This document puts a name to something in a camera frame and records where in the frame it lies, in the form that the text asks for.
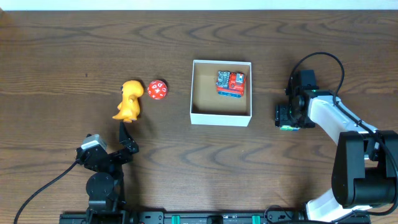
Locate colourful puzzle cube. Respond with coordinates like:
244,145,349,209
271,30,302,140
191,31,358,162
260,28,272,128
280,125,300,131

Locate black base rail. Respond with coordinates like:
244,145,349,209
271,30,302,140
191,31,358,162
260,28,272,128
58,210,371,224

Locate red toy fire truck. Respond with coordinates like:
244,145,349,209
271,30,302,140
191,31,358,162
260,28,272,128
216,71,246,98

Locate orange dinosaur toy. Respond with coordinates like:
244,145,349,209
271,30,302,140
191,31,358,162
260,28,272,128
112,80,144,123

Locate red lettered ball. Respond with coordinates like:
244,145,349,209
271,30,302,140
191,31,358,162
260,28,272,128
147,80,168,100

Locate white cardboard box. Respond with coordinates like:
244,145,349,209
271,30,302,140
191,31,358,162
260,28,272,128
190,60,252,127

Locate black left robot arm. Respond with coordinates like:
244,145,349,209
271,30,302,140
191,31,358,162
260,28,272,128
76,122,139,223

